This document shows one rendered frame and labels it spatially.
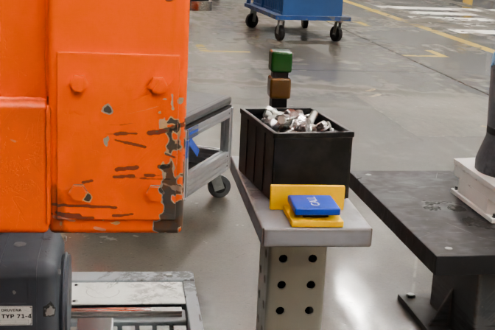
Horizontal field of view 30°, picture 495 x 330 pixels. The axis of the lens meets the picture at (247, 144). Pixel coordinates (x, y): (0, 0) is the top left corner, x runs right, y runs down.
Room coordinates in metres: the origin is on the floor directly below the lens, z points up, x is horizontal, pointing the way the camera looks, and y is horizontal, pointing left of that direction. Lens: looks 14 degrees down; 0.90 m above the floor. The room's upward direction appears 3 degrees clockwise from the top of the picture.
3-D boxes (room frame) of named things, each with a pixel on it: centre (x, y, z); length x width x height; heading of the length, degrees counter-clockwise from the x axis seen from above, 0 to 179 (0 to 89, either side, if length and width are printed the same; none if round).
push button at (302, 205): (1.36, -0.11, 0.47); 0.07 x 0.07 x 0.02; 8
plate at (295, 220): (1.36, -0.11, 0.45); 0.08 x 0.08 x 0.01; 8
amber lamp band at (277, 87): (1.73, -0.05, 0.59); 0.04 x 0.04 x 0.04; 8
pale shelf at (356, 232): (1.53, -0.08, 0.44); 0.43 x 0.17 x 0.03; 8
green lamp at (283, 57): (1.73, -0.05, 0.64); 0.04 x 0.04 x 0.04; 8
